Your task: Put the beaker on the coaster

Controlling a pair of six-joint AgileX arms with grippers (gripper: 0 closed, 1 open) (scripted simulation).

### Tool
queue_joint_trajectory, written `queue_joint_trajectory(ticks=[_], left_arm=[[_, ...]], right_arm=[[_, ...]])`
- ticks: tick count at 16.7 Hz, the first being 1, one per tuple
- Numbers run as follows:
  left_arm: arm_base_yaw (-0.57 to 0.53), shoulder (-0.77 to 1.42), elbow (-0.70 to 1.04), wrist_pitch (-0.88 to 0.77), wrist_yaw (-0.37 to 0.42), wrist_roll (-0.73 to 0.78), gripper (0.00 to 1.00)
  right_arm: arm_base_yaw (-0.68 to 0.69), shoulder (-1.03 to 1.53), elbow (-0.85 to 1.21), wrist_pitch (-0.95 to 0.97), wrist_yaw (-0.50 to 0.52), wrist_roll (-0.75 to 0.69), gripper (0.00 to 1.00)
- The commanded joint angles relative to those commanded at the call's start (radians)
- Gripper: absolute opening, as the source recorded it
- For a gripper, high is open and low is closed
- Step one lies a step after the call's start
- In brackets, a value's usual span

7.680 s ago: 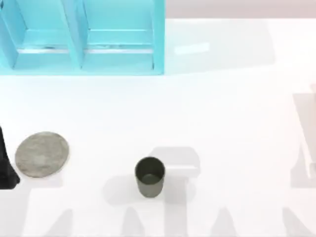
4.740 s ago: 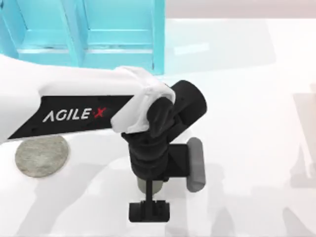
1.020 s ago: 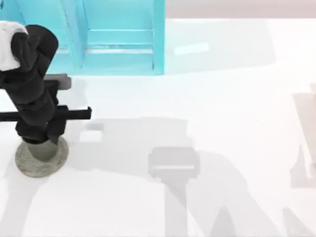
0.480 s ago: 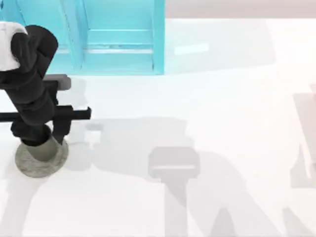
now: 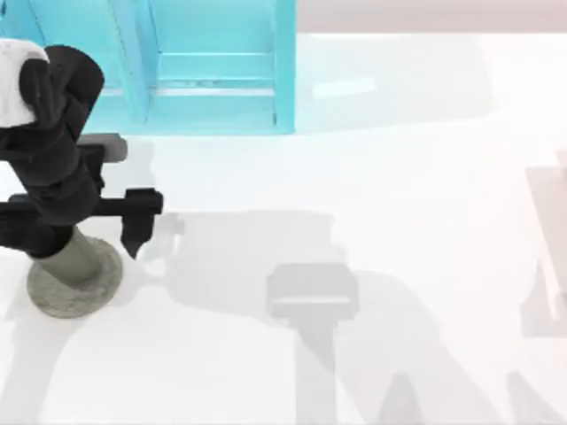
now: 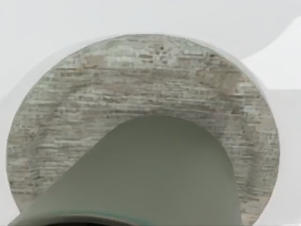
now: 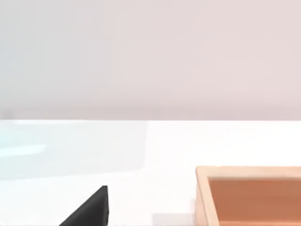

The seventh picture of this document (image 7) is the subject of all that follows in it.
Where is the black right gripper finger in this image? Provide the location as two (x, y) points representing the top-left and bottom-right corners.
(58, 185), (110, 226)

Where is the shallow salmon-coloured box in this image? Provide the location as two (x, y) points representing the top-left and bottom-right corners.
(195, 165), (301, 226)

